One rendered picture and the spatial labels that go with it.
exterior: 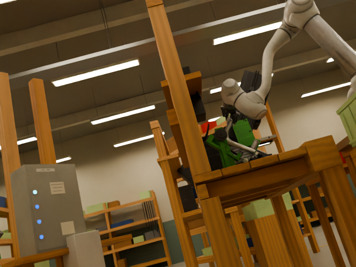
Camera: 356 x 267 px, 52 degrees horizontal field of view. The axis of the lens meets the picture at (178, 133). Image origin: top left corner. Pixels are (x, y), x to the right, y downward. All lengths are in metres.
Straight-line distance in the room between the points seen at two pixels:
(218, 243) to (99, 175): 10.32
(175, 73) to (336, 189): 0.97
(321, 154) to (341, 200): 0.23
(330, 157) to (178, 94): 0.80
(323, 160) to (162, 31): 1.06
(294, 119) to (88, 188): 6.96
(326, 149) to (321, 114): 10.72
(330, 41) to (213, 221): 1.09
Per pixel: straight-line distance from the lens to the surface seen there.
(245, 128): 2.48
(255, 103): 2.01
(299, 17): 2.11
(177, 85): 1.88
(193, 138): 1.79
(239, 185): 1.83
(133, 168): 11.71
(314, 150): 1.84
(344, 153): 2.24
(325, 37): 2.07
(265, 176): 1.85
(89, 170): 12.04
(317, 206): 2.72
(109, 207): 11.16
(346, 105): 1.60
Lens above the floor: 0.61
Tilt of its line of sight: 16 degrees up
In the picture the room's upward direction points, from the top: 15 degrees counter-clockwise
